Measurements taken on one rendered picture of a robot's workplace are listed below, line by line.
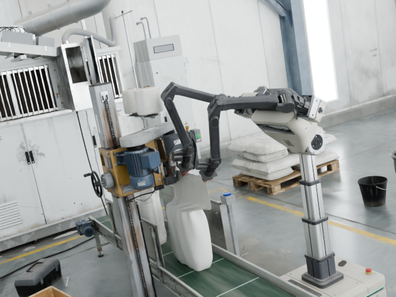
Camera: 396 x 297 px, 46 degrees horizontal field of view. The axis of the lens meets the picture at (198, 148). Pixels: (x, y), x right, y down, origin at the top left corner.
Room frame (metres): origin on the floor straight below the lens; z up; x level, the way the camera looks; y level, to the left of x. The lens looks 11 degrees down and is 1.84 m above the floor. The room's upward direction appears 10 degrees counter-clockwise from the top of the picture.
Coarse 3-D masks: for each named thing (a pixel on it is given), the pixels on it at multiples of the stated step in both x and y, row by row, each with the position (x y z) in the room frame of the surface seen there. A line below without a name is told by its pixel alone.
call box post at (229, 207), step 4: (228, 208) 3.17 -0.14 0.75; (228, 212) 3.18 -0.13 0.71; (232, 212) 3.18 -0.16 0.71; (228, 216) 3.19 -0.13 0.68; (232, 216) 3.17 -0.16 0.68; (232, 220) 3.17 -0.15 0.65; (232, 224) 3.17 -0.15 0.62; (232, 228) 3.17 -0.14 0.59; (232, 232) 3.17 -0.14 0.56; (232, 236) 3.18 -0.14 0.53; (236, 236) 3.18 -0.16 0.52; (232, 240) 3.19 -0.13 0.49; (236, 240) 3.18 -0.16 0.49; (236, 244) 3.17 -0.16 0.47; (236, 248) 3.17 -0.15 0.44; (236, 252) 3.17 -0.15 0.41
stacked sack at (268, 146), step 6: (270, 138) 5.95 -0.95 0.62; (252, 144) 5.80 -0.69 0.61; (258, 144) 5.71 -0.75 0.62; (264, 144) 5.67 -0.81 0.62; (270, 144) 5.62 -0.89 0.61; (276, 144) 5.63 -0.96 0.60; (246, 150) 5.85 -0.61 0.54; (252, 150) 5.75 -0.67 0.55; (258, 150) 5.65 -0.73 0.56; (264, 150) 5.56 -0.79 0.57; (270, 150) 5.55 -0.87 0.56; (276, 150) 5.60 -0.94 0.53
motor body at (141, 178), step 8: (128, 152) 2.81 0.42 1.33; (136, 152) 2.80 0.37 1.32; (144, 152) 2.83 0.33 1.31; (128, 160) 2.82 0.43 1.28; (136, 160) 2.81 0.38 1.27; (128, 168) 2.83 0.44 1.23; (136, 168) 2.80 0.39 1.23; (136, 176) 2.81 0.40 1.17; (144, 176) 2.80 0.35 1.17; (152, 176) 2.83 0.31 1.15; (136, 184) 2.80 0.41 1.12; (144, 184) 2.80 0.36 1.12; (152, 184) 2.83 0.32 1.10
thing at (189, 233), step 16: (192, 176) 2.98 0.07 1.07; (176, 192) 3.23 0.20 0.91; (192, 192) 3.02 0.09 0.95; (208, 192) 2.83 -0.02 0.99; (176, 208) 3.14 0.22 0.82; (192, 208) 3.00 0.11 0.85; (208, 208) 2.86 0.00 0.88; (176, 224) 3.14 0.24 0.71; (192, 224) 3.01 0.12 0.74; (176, 240) 3.19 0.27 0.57; (192, 240) 3.01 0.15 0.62; (208, 240) 3.04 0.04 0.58; (176, 256) 3.27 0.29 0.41; (192, 256) 3.02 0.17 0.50; (208, 256) 3.03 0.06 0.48
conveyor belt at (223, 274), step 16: (176, 272) 3.07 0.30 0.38; (192, 272) 3.03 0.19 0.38; (208, 272) 2.99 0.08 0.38; (224, 272) 2.95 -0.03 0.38; (240, 272) 2.90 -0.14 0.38; (192, 288) 2.80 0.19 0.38; (208, 288) 2.77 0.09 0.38; (224, 288) 2.73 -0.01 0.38; (240, 288) 2.69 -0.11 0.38; (256, 288) 2.66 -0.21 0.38; (272, 288) 2.63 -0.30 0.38
